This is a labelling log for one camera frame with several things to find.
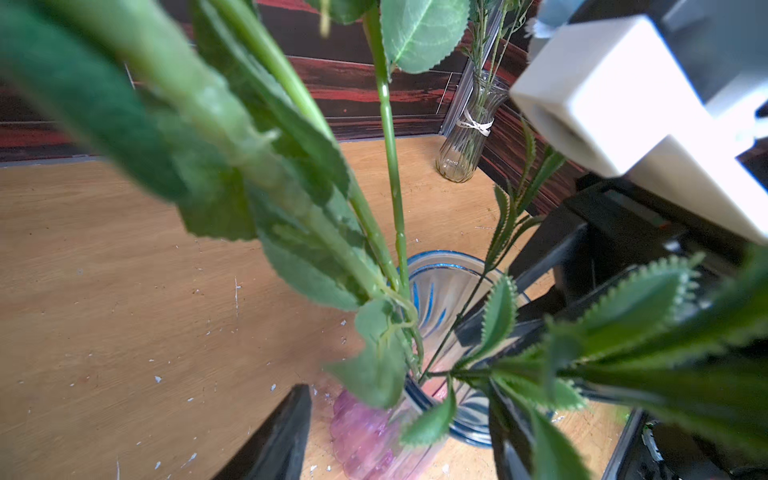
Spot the clear glass vase with ribbon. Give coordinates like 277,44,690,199
435,57,508,183

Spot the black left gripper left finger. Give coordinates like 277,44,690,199
214,384,312,480

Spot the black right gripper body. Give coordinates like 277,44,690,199
460,180,759,353

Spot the blue purple glass vase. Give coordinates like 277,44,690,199
328,250,562,480

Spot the light blue flower bunch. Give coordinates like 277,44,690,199
464,0,536,76

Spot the white flower stem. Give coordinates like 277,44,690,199
1,1,421,409

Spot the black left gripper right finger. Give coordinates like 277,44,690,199
488,389,533,480

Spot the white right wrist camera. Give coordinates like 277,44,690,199
510,1,767,245

